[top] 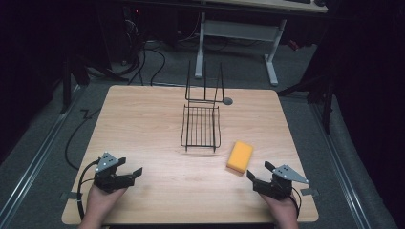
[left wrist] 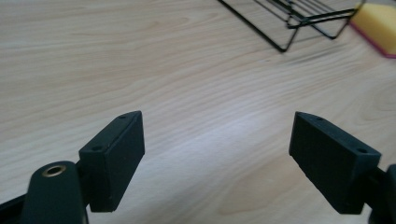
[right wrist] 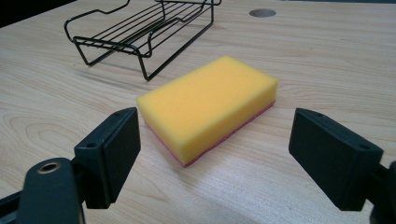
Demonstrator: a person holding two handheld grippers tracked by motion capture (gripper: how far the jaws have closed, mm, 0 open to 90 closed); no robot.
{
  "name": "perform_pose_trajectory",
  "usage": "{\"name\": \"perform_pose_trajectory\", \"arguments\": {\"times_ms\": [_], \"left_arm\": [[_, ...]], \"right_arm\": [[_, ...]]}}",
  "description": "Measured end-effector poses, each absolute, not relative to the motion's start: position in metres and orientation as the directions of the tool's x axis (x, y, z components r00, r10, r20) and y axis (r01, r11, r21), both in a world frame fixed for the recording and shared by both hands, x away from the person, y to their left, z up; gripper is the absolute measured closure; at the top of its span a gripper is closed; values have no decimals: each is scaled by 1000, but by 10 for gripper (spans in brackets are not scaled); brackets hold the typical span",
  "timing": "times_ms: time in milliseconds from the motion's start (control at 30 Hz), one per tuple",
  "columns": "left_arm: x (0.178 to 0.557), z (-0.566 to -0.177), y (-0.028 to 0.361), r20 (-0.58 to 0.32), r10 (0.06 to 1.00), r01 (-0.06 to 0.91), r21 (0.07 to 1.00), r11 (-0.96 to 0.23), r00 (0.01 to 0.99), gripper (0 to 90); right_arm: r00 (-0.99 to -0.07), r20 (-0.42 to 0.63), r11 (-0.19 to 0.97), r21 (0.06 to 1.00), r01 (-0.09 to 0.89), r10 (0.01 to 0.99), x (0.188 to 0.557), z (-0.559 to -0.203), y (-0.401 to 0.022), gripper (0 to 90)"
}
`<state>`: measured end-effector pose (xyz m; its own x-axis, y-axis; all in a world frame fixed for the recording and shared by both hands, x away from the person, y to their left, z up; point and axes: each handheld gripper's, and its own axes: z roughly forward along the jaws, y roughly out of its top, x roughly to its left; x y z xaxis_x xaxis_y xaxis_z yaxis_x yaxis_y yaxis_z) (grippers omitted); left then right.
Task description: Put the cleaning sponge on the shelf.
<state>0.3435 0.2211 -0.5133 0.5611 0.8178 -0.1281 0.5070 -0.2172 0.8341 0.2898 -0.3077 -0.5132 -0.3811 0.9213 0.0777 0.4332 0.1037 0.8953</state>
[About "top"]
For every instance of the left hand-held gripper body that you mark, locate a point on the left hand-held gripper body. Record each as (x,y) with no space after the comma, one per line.
(108,181)

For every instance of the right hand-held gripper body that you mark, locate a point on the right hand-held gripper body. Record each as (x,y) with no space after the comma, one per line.
(278,189)

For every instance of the yellow sponge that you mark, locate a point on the yellow sponge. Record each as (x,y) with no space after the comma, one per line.
(239,156)

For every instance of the person's right hand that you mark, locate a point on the person's right hand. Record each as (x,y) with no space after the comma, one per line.
(283,211)

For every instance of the person's left hand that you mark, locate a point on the person's left hand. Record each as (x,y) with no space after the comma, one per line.
(98,203)

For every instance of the grey table edge tab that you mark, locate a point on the grey table edge tab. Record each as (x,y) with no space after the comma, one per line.
(309,191)
(68,195)

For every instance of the grey round table grommet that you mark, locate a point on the grey round table grommet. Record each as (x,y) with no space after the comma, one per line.
(227,101)

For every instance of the black stand legs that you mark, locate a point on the black stand legs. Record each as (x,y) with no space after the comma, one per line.
(327,105)
(66,86)

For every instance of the small red object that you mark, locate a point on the small red object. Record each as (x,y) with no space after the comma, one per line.
(293,45)

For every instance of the metal floor rail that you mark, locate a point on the metal floor rail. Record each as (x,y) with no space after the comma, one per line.
(38,160)
(342,171)

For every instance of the white metal frame desk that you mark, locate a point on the white metal frame desk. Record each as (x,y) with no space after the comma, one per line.
(237,31)

